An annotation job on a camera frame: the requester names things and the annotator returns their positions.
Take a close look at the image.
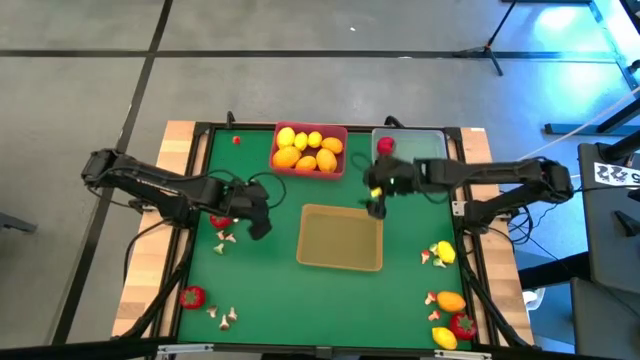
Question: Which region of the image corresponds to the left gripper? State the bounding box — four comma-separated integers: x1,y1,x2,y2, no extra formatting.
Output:
219,180,274,241

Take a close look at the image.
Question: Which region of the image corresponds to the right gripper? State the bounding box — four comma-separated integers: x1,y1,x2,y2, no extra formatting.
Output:
364,157,429,222

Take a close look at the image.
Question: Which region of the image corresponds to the orange translucent plastic basket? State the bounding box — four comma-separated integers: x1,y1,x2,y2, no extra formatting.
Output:
295,203,385,273

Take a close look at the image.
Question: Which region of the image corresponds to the red plastic basket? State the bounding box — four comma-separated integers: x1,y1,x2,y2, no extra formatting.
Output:
268,121,349,181

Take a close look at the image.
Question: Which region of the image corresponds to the clear plastic basket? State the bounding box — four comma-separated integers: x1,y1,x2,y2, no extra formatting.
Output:
370,127,449,166

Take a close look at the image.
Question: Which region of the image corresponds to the green table mat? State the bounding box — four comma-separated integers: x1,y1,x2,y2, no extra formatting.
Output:
175,127,475,351

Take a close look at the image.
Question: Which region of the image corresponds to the white object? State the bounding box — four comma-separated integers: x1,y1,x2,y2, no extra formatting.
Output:
522,287,546,311

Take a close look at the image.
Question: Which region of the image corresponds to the black tripod stand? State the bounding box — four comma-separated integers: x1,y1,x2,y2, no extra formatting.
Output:
452,0,521,77

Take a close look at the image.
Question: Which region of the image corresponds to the black rig beam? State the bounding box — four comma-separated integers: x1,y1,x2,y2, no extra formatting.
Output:
0,337,640,360

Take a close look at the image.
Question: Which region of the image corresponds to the dark gray cart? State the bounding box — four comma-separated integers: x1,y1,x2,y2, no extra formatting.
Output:
569,142,640,360

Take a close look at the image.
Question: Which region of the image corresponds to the white marker sign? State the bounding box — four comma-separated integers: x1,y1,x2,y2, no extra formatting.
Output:
593,161,640,189

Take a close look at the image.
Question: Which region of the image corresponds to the gray furniture foot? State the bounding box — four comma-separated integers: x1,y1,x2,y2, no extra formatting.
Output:
0,212,39,235

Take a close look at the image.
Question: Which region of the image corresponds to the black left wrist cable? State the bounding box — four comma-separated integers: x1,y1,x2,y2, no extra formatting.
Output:
207,168,289,211

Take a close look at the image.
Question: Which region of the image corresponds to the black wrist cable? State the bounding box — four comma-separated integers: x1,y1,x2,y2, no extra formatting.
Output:
349,151,374,176
207,168,289,211

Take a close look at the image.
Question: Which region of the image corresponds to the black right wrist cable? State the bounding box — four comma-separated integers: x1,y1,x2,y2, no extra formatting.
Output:
349,151,374,176

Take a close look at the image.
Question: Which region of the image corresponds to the black metal table frame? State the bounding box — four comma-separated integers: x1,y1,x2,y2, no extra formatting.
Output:
113,119,537,360

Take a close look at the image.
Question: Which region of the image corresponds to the black base cable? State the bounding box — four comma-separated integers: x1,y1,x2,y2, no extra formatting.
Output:
122,219,169,287

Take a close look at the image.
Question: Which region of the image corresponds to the silver frame bracket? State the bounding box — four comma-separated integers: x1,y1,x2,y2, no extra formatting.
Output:
433,349,494,360
156,343,215,357

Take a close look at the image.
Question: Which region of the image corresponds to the black cable bundle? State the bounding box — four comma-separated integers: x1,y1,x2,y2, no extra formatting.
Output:
504,202,549,247

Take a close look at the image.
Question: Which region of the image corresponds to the yellow hanging cable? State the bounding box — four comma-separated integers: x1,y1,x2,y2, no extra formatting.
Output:
517,85,640,162

